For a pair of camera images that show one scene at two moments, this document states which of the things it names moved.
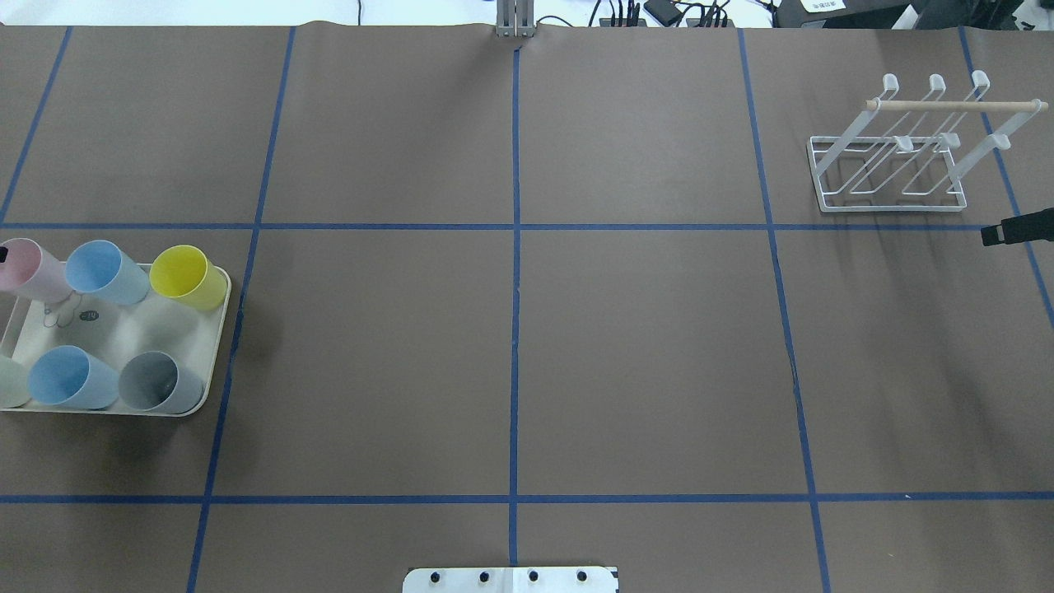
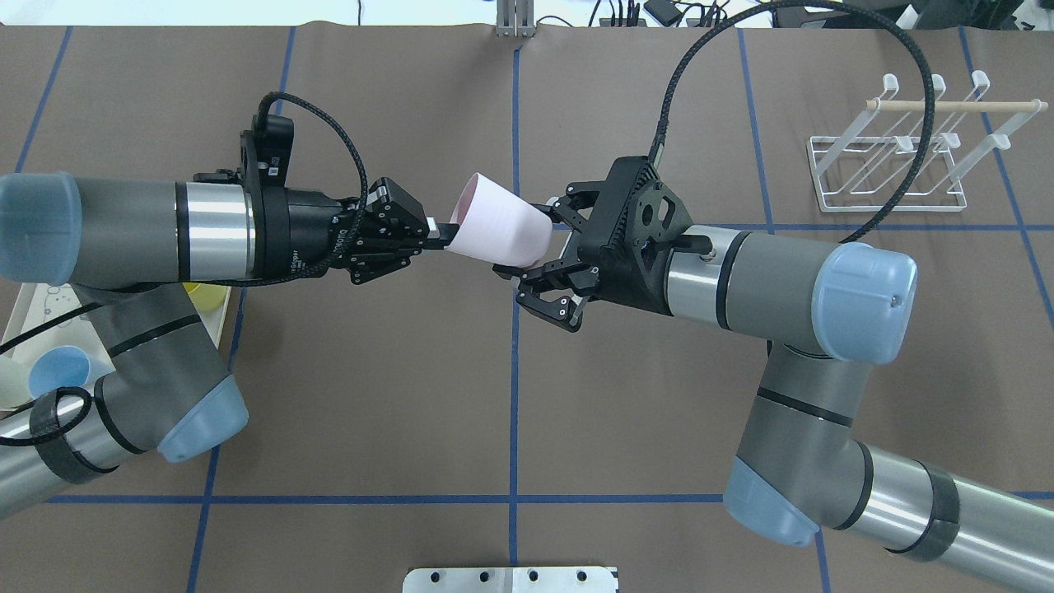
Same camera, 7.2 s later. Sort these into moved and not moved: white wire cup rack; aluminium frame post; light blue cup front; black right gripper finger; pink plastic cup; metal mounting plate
Moved: black right gripper finger; pink plastic cup
Not moved: metal mounting plate; white wire cup rack; aluminium frame post; light blue cup front
